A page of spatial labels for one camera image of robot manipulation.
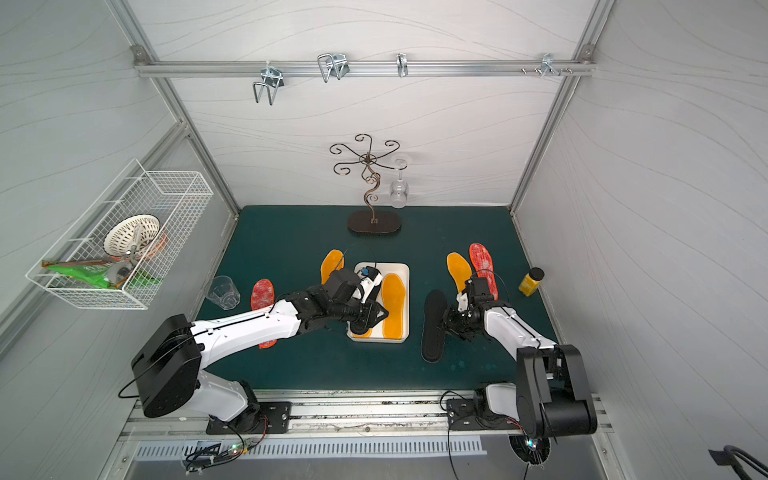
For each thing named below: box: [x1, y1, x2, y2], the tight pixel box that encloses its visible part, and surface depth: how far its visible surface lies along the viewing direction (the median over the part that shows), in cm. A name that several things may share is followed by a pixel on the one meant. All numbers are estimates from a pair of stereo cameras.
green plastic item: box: [42, 259, 161, 291], surface depth 56 cm
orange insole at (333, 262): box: [320, 249, 345, 285], surface depth 106 cm
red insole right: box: [469, 243, 499, 300], surface depth 106 cm
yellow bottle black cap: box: [518, 267, 545, 297], surface depth 93 cm
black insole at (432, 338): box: [421, 289, 448, 363], surface depth 88 cm
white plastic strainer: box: [103, 214, 161, 256], surface depth 67 cm
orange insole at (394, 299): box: [382, 273, 406, 340], surface depth 94 cm
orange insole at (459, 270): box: [446, 252, 472, 293], surface depth 104 cm
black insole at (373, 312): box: [350, 280, 389, 335], surface depth 73 cm
